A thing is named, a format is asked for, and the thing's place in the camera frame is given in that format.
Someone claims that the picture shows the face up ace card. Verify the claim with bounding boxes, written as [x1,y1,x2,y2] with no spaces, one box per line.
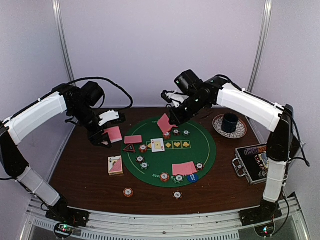
[150,138,165,153]

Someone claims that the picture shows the blue small blind button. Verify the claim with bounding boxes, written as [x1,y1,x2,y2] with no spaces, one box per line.
[187,174,199,183]

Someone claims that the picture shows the aluminium frame post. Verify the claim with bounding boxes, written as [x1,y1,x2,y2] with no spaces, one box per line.
[52,0,75,82]
[246,0,273,93]

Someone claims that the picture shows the green chip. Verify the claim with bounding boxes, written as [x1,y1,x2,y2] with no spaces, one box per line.
[140,162,150,170]
[183,130,190,136]
[173,174,184,184]

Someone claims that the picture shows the red chips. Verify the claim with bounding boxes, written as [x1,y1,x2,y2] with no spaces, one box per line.
[163,132,171,140]
[160,172,171,183]
[139,144,148,153]

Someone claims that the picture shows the right aluminium frame post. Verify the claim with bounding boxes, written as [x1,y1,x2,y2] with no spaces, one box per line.
[246,0,273,93]

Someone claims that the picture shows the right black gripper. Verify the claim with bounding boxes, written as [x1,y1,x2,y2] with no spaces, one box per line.
[168,94,208,127]

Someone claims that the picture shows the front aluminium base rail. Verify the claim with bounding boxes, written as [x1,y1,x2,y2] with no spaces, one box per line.
[17,196,311,240]

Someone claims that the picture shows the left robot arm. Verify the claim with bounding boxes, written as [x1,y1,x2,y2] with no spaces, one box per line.
[0,81,120,222]

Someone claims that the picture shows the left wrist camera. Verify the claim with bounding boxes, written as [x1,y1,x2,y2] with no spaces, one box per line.
[98,110,126,127]

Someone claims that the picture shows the round green poker mat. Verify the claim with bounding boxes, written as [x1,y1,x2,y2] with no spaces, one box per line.
[121,116,217,188]

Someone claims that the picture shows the black red triangular dealer button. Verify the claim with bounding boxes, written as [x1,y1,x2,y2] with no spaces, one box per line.
[123,143,136,153]

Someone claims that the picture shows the dark blue mug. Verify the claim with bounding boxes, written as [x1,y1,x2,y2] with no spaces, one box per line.
[221,113,239,133]

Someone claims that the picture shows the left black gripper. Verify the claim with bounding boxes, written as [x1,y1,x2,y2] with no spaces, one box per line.
[69,103,112,148]

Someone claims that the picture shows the brown poker chip stack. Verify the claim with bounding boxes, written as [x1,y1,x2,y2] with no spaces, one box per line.
[172,190,183,200]

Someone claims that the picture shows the card deck box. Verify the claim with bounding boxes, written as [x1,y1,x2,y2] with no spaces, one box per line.
[107,155,124,176]

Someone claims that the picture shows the orange poker chip stack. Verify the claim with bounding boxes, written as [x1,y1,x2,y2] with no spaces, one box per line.
[123,187,134,198]

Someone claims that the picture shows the red card deck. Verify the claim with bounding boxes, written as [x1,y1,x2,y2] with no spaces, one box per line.
[104,126,123,143]

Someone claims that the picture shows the patterned ceramic saucer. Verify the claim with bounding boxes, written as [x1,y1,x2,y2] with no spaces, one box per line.
[212,114,248,140]

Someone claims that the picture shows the red playing card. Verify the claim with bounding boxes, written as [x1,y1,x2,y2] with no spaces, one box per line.
[124,135,143,145]
[186,161,197,175]

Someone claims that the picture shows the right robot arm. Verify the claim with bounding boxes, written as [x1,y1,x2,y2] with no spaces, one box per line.
[161,69,300,221]

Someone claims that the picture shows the left aluminium frame post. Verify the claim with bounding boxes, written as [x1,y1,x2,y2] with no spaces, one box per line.
[52,0,75,82]

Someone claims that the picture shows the brown 100 poker chips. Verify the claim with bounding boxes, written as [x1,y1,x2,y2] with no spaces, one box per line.
[173,129,181,136]

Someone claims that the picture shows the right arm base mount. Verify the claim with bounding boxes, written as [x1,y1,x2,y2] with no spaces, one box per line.
[238,207,283,227]

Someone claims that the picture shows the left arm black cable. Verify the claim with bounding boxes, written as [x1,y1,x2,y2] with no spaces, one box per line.
[67,76,134,110]

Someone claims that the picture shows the aluminium poker chip case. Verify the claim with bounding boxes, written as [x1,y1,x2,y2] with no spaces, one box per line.
[231,139,307,186]

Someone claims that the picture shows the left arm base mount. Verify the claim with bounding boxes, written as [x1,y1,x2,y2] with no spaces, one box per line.
[45,207,90,227]

